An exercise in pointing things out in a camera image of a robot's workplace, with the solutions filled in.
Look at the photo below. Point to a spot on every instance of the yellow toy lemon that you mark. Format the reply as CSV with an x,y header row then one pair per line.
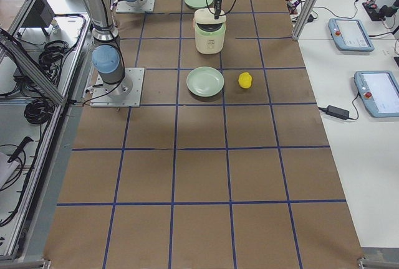
x,y
245,80

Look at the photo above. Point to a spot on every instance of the brown paper table mat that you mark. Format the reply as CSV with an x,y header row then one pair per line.
x,y
242,179

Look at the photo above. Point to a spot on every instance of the lower blue teach pendant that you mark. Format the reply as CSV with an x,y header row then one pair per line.
x,y
379,92

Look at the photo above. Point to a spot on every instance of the upper blue teach pendant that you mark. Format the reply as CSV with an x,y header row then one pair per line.
x,y
350,35

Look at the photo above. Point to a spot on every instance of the cream green rice cooker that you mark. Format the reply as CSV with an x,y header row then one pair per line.
x,y
209,32

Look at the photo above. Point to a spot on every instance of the green plate near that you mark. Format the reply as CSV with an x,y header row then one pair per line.
x,y
205,81

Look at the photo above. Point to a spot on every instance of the black power adapter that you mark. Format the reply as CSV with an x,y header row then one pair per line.
x,y
337,112

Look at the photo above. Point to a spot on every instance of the aluminium frame post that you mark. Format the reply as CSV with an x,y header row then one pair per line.
x,y
302,19

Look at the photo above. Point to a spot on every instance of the blue teach pendant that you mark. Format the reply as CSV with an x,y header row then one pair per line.
x,y
350,35
379,92

